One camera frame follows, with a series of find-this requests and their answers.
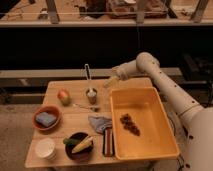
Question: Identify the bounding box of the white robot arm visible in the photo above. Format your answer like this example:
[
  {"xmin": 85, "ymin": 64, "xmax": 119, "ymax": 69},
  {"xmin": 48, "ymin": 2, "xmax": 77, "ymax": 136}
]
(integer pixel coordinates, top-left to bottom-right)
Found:
[{"xmin": 103, "ymin": 52, "xmax": 213, "ymax": 171}]

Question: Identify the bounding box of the metal spoon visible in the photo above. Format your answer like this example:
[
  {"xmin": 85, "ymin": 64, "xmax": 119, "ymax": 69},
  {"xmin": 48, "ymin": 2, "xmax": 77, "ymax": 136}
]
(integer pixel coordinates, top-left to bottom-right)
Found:
[{"xmin": 73, "ymin": 103, "xmax": 100, "ymax": 112}]

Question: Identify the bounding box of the grey cloth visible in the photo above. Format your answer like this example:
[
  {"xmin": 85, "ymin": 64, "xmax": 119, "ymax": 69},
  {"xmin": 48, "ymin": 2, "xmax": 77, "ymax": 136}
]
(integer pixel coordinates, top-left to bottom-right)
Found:
[{"xmin": 88, "ymin": 116, "xmax": 112, "ymax": 134}]

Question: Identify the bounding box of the red yellow apple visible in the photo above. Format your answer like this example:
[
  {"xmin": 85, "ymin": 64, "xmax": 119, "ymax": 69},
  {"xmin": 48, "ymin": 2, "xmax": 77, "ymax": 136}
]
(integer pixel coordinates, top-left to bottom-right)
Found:
[{"xmin": 57, "ymin": 89, "xmax": 71, "ymax": 106}]

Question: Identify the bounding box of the yellow plastic tray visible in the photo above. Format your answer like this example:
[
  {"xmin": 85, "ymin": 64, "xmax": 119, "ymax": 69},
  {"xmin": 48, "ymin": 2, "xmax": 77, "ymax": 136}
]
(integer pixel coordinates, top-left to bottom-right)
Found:
[{"xmin": 110, "ymin": 87, "xmax": 179, "ymax": 161}]

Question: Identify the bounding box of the wooden table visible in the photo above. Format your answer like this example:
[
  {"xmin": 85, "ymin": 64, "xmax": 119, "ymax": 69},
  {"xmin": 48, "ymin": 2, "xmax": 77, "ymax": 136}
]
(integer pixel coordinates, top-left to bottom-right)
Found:
[{"xmin": 25, "ymin": 78, "xmax": 153, "ymax": 168}]

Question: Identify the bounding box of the yellow corn cob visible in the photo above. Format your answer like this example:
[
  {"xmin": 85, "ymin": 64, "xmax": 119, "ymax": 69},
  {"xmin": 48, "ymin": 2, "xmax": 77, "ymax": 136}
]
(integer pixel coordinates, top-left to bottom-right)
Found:
[{"xmin": 72, "ymin": 136, "xmax": 93, "ymax": 154}]

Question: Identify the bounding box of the orange bowl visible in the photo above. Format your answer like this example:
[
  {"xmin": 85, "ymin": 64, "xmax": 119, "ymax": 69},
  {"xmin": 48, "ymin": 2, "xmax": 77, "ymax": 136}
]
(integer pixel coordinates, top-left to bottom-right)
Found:
[{"xmin": 32, "ymin": 106, "xmax": 62, "ymax": 131}]

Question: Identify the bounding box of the green cucumber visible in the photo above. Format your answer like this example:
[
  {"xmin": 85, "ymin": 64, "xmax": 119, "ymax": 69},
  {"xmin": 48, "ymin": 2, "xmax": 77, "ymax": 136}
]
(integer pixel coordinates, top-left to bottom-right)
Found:
[{"xmin": 63, "ymin": 138, "xmax": 80, "ymax": 145}]

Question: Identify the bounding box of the blue sponge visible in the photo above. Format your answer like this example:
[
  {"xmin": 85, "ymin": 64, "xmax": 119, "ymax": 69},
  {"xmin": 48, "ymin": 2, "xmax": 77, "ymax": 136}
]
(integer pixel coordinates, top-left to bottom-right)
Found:
[{"xmin": 36, "ymin": 112, "xmax": 57, "ymax": 127}]

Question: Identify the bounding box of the white paper cup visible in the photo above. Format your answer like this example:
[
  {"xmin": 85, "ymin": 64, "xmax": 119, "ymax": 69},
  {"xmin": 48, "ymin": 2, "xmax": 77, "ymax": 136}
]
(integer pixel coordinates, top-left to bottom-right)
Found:
[{"xmin": 35, "ymin": 138, "xmax": 56, "ymax": 160}]

